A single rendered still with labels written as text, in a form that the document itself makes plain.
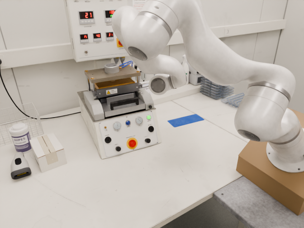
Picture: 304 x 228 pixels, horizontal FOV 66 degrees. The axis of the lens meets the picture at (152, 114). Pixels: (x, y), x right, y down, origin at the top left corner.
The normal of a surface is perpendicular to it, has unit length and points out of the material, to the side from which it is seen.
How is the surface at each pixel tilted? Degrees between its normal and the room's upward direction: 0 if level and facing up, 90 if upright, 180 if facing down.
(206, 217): 0
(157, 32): 70
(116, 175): 0
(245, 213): 0
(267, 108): 48
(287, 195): 90
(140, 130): 65
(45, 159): 89
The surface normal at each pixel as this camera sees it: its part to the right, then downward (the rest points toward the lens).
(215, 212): -0.01, -0.89
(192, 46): -0.71, 0.15
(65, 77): 0.54, 0.37
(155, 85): -0.19, 0.26
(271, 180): -0.86, 0.24
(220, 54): 0.28, 0.06
